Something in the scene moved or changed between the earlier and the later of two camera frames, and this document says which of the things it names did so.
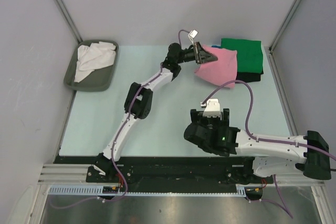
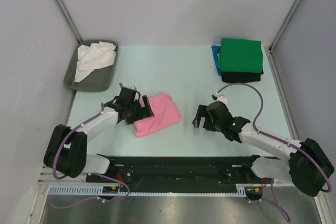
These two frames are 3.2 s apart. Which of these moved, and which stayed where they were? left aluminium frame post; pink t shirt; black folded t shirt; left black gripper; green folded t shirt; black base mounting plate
Moved: pink t shirt; left black gripper
Stayed: left aluminium frame post; black base mounting plate; black folded t shirt; green folded t shirt
